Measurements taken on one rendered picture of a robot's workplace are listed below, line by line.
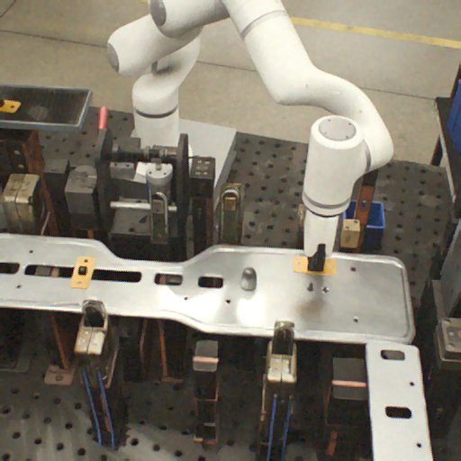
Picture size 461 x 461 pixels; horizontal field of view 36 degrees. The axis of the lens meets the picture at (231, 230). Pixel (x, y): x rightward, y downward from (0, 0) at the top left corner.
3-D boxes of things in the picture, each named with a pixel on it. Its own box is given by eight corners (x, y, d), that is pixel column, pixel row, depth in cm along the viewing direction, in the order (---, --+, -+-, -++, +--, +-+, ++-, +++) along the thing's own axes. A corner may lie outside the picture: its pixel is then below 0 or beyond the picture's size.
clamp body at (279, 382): (247, 474, 148) (253, 387, 123) (249, 423, 156) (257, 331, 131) (290, 478, 148) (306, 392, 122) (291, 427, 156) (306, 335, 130)
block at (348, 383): (308, 469, 149) (324, 402, 128) (308, 421, 156) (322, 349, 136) (354, 473, 149) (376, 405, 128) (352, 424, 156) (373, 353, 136)
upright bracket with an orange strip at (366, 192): (332, 320, 175) (364, 169, 139) (332, 315, 176) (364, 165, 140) (345, 320, 175) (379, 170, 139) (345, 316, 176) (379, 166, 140)
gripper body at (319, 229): (304, 176, 128) (299, 219, 137) (304, 216, 121) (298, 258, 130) (346, 178, 128) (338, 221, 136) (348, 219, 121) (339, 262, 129)
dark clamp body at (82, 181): (76, 308, 177) (51, 197, 149) (87, 267, 186) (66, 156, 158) (119, 311, 176) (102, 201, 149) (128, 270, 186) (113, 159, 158)
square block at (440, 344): (405, 445, 153) (445, 351, 127) (402, 411, 159) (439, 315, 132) (442, 447, 153) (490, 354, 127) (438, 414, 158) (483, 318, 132)
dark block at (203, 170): (193, 300, 179) (188, 176, 148) (195, 278, 184) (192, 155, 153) (212, 301, 179) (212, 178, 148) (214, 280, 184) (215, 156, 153)
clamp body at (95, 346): (84, 448, 151) (58, 358, 126) (95, 397, 160) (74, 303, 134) (127, 452, 151) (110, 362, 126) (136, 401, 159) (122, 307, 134)
